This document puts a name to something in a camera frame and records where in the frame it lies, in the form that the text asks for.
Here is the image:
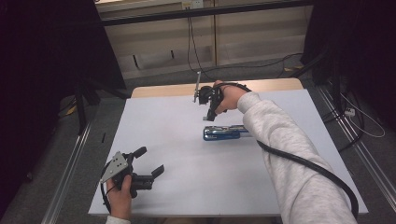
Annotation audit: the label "black floor cables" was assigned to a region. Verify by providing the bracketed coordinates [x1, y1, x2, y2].
[320, 90, 366, 153]

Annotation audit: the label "white table mat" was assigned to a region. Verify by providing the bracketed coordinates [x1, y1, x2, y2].
[88, 88, 369, 217]

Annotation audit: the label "white wall socket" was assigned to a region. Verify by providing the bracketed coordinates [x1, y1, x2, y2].
[181, 0, 205, 9]

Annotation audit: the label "person's right hand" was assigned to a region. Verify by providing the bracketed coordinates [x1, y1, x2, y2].
[212, 79, 250, 115]

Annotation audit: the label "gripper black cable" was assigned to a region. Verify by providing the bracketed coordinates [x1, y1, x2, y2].
[99, 161, 114, 216]
[218, 81, 360, 220]

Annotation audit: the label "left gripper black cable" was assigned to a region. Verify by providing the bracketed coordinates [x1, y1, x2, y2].
[99, 161, 114, 216]

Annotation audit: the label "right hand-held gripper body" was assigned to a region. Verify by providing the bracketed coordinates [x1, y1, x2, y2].
[192, 70, 224, 107]

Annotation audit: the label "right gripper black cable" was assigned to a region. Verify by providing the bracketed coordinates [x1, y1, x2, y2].
[218, 81, 360, 220]

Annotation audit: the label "wooden table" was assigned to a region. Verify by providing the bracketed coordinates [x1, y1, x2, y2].
[131, 77, 304, 99]

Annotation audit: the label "black tripod stand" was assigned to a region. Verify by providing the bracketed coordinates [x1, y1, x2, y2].
[73, 77, 132, 135]

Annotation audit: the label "black metal crossbar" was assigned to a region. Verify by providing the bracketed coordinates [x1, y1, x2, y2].
[98, 0, 316, 28]

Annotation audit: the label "black wall cable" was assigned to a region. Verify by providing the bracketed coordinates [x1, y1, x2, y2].
[186, 16, 304, 81]

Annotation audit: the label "white floor cable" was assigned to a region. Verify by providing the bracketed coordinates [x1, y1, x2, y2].
[339, 92, 387, 139]

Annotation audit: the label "blue stapler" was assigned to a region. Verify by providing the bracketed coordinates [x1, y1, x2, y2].
[203, 124, 250, 142]

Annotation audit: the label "black curtain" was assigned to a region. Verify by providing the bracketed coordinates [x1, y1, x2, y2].
[300, 0, 396, 132]
[0, 0, 127, 218]

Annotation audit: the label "aluminium floor rail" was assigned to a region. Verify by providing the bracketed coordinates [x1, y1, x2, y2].
[40, 119, 93, 224]
[316, 85, 396, 213]

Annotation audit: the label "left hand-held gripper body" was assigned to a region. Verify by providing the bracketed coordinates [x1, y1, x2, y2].
[100, 150, 155, 199]

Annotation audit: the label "person's left hand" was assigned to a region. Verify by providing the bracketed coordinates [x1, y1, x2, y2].
[106, 175, 134, 220]

